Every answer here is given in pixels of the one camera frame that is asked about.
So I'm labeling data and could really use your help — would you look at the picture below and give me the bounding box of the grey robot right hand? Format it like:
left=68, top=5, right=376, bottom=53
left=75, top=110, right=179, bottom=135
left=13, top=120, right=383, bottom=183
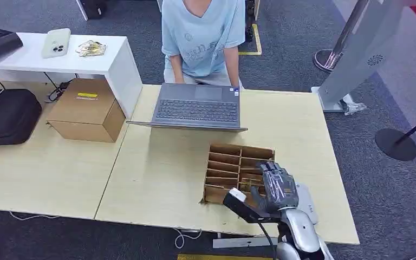
left=249, top=161, right=300, bottom=215

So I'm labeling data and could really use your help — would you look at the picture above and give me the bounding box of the patterned card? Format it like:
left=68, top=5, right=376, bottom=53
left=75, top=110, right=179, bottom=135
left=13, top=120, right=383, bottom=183
left=239, top=178, right=265, bottom=193

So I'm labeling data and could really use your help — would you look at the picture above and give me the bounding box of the white card reader device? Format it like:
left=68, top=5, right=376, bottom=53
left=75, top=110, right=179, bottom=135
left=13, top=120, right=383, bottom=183
left=295, top=183, right=319, bottom=225

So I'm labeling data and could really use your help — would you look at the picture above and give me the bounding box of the wooden compartment box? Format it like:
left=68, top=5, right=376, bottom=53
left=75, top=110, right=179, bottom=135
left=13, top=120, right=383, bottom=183
left=200, top=143, right=276, bottom=206

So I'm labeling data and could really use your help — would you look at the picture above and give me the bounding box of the white bar under table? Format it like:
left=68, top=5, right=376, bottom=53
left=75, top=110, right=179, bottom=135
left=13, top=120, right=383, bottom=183
left=212, top=237, right=279, bottom=249

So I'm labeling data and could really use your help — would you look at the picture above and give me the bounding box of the crumpled clear plastic wrap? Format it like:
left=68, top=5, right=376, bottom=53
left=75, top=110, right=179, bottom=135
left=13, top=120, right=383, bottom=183
left=339, top=94, right=368, bottom=116

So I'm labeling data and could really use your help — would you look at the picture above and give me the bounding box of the grey laptop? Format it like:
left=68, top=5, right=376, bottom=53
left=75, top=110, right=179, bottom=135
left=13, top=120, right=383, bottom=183
left=126, top=82, right=249, bottom=133

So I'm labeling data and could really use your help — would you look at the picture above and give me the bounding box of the black stanchion with round base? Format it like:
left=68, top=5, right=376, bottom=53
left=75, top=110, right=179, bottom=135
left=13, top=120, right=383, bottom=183
left=374, top=109, right=416, bottom=162

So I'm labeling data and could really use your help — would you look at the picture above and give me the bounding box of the yellow floor tape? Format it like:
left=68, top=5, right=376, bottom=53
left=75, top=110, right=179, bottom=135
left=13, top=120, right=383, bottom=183
left=238, top=23, right=263, bottom=56

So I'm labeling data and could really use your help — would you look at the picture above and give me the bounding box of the grey kiosk stand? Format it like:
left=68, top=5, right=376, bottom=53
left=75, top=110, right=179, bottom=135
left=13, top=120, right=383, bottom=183
left=311, top=0, right=407, bottom=112

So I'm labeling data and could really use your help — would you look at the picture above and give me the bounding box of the person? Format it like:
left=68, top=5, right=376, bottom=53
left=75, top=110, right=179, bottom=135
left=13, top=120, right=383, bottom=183
left=161, top=0, right=247, bottom=91

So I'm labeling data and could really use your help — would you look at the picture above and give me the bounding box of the brown cardboard box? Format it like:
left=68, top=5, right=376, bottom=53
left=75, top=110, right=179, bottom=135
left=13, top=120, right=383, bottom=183
left=46, top=78, right=127, bottom=144

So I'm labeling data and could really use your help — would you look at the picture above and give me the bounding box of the white desk riser shelf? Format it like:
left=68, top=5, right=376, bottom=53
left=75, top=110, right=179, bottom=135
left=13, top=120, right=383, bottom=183
left=0, top=32, right=144, bottom=120

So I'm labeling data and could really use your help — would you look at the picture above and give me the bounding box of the crumpled gold wrapper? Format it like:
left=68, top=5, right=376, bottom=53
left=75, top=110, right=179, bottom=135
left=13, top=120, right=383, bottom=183
left=75, top=40, right=107, bottom=59

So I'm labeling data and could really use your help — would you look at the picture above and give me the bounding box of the black equipment with white leg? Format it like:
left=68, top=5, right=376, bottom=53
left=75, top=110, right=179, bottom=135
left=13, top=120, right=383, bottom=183
left=75, top=0, right=109, bottom=22

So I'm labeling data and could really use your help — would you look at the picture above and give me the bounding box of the pale smartphone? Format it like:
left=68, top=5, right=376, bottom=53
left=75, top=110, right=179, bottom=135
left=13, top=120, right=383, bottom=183
left=41, top=28, right=72, bottom=59

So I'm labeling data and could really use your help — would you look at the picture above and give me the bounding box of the black carry case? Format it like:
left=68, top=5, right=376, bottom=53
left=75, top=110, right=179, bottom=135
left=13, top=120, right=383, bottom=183
left=0, top=88, right=43, bottom=147

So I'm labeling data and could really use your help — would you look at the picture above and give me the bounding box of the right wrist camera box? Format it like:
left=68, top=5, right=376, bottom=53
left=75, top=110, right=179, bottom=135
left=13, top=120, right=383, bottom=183
left=223, top=187, right=281, bottom=224

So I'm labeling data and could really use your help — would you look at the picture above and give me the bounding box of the chrome stanchion post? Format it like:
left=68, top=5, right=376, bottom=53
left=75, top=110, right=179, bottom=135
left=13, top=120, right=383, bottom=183
left=313, top=0, right=371, bottom=74

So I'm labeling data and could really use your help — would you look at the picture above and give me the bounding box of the black cable under shelf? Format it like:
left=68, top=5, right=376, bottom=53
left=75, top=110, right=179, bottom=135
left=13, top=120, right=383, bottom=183
left=43, top=71, right=74, bottom=103

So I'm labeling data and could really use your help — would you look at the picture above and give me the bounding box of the thin white floor cable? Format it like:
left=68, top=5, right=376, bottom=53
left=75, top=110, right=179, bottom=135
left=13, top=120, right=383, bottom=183
left=0, top=209, right=59, bottom=222

